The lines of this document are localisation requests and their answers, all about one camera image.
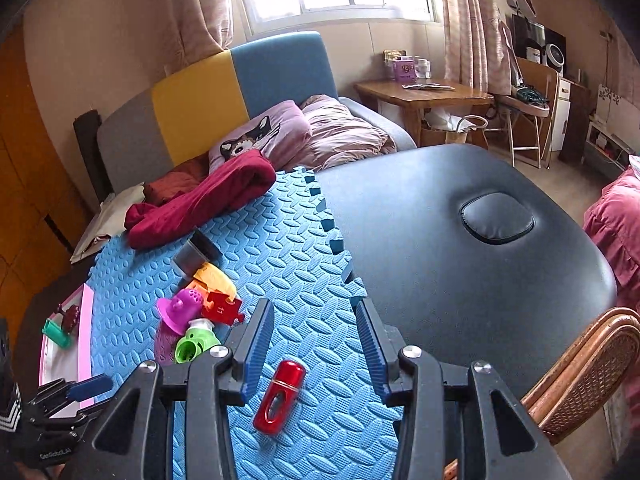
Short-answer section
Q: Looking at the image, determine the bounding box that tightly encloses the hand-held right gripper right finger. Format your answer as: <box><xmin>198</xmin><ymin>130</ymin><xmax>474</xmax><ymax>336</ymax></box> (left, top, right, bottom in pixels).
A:
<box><xmin>352</xmin><ymin>299</ymin><xmax>576</xmax><ymax>480</ymax></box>

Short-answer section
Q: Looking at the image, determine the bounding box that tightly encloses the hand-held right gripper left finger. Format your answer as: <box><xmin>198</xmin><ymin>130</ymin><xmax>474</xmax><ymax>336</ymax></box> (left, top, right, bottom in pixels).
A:
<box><xmin>65</xmin><ymin>299</ymin><xmax>277</xmax><ymax>480</ymax></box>

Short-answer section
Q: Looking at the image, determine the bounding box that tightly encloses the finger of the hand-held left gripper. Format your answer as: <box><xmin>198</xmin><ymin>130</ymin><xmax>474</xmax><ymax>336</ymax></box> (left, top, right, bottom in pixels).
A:
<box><xmin>25</xmin><ymin>406</ymin><xmax>101</xmax><ymax>430</ymax></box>
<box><xmin>35</xmin><ymin>373</ymin><xmax>115</xmax><ymax>409</ymax></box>

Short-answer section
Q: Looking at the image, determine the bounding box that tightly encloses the pink-rimmed tray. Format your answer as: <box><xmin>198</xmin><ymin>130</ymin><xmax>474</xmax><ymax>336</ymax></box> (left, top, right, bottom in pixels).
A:
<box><xmin>37</xmin><ymin>282</ymin><xmax>97</xmax><ymax>418</ymax></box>

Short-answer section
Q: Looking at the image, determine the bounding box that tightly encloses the red capsule-shaped bottle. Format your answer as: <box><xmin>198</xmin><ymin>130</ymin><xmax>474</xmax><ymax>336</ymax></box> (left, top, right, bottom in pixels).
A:
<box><xmin>252</xmin><ymin>359</ymin><xmax>307</xmax><ymax>435</ymax></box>

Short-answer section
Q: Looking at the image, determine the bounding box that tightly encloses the red puzzle piece block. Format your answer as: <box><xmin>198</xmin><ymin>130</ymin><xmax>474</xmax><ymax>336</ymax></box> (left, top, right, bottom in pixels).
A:
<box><xmin>201</xmin><ymin>290</ymin><xmax>246</xmax><ymax>326</ymax></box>

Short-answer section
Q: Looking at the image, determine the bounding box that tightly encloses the green toy camera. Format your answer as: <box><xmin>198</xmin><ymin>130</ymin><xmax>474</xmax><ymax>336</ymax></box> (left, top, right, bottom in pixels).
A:
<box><xmin>174</xmin><ymin>319</ymin><xmax>222</xmax><ymax>365</ymax></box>

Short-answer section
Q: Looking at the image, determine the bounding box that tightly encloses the purple perforated toy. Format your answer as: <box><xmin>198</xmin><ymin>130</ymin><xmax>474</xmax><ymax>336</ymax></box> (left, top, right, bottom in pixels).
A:
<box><xmin>154</xmin><ymin>330</ymin><xmax>180</xmax><ymax>366</ymax></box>

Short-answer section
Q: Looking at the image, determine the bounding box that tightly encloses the large orange toy block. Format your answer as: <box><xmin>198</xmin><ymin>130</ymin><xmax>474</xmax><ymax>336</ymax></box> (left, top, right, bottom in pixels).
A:
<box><xmin>192</xmin><ymin>261</ymin><xmax>238</xmax><ymax>297</ymax></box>

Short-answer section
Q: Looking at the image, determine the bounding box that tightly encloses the magenta funnel-shaped toy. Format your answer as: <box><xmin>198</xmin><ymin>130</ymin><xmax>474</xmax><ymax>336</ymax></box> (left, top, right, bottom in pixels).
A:
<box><xmin>156</xmin><ymin>287</ymin><xmax>205</xmax><ymax>335</ymax></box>

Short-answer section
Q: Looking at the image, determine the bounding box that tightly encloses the black cup with clear sleeve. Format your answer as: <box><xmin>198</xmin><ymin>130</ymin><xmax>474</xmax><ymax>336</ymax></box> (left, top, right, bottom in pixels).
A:
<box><xmin>172</xmin><ymin>230</ymin><xmax>222</xmax><ymax>278</ymax></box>

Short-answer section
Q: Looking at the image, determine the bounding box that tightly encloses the green cylinder toy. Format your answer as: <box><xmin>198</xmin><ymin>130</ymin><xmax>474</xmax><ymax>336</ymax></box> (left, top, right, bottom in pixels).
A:
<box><xmin>41</xmin><ymin>318</ymin><xmax>72</xmax><ymax>349</ymax></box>

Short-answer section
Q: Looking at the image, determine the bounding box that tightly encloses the dark brown pumpkin-shaped toy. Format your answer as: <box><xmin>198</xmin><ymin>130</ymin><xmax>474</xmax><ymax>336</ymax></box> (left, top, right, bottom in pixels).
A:
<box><xmin>57</xmin><ymin>305</ymin><xmax>82</xmax><ymax>332</ymax></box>

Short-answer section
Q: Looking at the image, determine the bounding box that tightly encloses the blue foam mat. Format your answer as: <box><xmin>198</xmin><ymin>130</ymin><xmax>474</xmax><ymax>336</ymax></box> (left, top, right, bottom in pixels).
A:
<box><xmin>89</xmin><ymin>167</ymin><xmax>407</xmax><ymax>480</ymax></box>

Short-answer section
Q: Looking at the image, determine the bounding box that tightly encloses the maroon folded blanket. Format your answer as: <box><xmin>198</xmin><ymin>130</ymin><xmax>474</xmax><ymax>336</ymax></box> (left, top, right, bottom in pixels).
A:
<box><xmin>124</xmin><ymin>150</ymin><xmax>277</xmax><ymax>251</ymax></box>

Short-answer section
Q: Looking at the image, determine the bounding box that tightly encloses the dark red cloth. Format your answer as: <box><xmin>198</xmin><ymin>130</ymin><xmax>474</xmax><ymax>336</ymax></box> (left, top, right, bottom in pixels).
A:
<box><xmin>143</xmin><ymin>159</ymin><xmax>211</xmax><ymax>207</ymax></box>

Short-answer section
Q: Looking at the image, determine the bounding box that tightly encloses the rattan chair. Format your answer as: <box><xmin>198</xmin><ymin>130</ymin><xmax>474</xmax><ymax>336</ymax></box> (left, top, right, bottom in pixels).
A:
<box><xmin>444</xmin><ymin>307</ymin><xmax>640</xmax><ymax>480</ymax></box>

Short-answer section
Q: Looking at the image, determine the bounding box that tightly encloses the pink quilt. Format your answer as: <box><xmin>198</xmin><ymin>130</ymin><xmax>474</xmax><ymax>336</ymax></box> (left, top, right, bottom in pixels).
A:
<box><xmin>299</xmin><ymin>94</ymin><xmax>399</xmax><ymax>171</ymax></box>

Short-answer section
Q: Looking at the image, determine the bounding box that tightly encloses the pink cat pillow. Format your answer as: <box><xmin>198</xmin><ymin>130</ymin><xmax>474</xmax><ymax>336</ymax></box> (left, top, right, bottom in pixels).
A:
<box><xmin>207</xmin><ymin>100</ymin><xmax>314</xmax><ymax>173</ymax></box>

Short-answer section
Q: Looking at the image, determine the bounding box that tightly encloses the basket with white bag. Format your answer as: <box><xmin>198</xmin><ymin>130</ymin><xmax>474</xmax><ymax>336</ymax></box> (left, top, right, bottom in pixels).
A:
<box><xmin>420</xmin><ymin>106</ymin><xmax>489</xmax><ymax>147</ymax></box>

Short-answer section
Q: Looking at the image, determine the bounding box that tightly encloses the orange wooden wardrobe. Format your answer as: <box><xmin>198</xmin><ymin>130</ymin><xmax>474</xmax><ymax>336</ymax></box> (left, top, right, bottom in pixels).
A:
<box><xmin>0</xmin><ymin>22</ymin><xmax>101</xmax><ymax>311</ymax></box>

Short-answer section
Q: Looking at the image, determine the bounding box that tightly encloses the black upright panel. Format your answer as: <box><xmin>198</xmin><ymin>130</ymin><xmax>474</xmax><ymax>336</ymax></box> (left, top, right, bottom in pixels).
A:
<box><xmin>73</xmin><ymin>109</ymin><xmax>114</xmax><ymax>202</ymax></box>

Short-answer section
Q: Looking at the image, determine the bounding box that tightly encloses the grey yellow blue sofa bed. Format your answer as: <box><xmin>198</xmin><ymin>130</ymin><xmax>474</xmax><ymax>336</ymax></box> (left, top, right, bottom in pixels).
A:
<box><xmin>96</xmin><ymin>31</ymin><xmax>418</xmax><ymax>197</ymax></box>

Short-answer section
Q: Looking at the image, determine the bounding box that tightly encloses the wooden desk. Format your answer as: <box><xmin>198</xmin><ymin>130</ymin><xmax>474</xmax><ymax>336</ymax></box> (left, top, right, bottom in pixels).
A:
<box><xmin>354</xmin><ymin>80</ymin><xmax>494</xmax><ymax>145</ymax></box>

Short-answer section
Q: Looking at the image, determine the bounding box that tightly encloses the pink ruffled cloth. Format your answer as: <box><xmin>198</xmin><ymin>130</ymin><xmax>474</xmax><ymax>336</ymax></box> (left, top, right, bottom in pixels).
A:
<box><xmin>582</xmin><ymin>166</ymin><xmax>640</xmax><ymax>312</ymax></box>

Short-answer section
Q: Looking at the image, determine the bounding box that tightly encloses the purple box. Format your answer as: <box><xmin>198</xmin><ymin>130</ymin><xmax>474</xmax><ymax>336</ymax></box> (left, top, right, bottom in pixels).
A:
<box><xmin>392</xmin><ymin>57</ymin><xmax>419</xmax><ymax>83</ymax></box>

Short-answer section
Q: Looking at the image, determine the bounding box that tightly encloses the white cabinet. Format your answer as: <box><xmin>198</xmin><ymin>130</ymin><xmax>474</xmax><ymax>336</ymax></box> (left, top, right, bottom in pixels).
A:
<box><xmin>547</xmin><ymin>77</ymin><xmax>574</xmax><ymax>154</ymax></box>

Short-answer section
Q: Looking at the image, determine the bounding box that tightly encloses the wooden folding chair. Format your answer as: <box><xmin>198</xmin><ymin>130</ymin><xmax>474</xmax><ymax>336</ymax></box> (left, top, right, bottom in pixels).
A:
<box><xmin>487</xmin><ymin>55</ymin><xmax>561</xmax><ymax>169</ymax></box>

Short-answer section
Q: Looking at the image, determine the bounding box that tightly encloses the white low shelf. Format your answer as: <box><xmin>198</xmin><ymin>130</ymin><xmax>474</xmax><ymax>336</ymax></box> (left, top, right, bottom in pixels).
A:
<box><xmin>584</xmin><ymin>119</ymin><xmax>640</xmax><ymax>182</ymax></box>

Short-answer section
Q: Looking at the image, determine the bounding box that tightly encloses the pink curtain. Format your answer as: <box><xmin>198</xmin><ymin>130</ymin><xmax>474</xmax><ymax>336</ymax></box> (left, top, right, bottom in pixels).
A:
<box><xmin>434</xmin><ymin>0</ymin><xmax>517</xmax><ymax>97</ymax></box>
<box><xmin>162</xmin><ymin>0</ymin><xmax>237</xmax><ymax>55</ymax></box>

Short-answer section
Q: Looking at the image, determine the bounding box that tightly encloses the black stereo unit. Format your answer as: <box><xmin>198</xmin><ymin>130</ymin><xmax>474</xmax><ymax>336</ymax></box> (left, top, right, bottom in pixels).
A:
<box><xmin>511</xmin><ymin>13</ymin><xmax>568</xmax><ymax>68</ymax></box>

